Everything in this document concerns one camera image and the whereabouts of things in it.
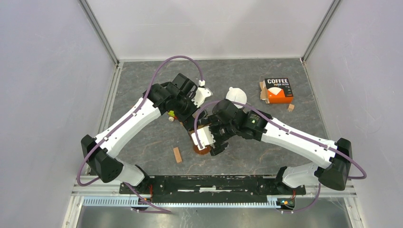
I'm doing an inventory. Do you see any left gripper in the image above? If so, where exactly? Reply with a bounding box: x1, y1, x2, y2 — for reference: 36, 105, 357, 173
173, 92, 208, 132

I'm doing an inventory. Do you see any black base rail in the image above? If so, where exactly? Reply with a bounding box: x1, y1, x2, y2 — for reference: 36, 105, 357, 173
133, 175, 306, 203

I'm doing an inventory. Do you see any small wooden cube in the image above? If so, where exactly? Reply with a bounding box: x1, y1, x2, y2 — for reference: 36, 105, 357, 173
287, 104, 295, 112

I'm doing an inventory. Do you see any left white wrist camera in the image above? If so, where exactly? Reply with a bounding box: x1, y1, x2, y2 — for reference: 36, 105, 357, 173
192, 80, 213, 108

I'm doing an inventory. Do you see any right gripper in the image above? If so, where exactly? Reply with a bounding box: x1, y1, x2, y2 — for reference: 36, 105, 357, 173
198, 115, 238, 156

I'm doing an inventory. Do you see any orange black coffee filter box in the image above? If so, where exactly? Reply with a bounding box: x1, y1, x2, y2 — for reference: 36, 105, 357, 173
259, 78, 294, 104

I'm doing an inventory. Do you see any orange glass carafe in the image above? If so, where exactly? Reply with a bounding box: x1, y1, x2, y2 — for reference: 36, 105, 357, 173
193, 145, 211, 155

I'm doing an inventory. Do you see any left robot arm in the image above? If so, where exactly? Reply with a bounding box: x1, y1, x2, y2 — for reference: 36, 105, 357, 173
81, 74, 212, 194

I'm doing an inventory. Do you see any small wooden block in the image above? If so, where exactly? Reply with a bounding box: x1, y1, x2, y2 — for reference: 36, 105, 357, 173
173, 147, 182, 163

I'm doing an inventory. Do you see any colourful toy brick car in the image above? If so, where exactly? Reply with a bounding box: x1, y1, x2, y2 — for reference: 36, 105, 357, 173
168, 110, 177, 122

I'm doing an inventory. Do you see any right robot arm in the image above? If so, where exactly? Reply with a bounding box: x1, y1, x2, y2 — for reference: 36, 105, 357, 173
194, 99, 352, 194

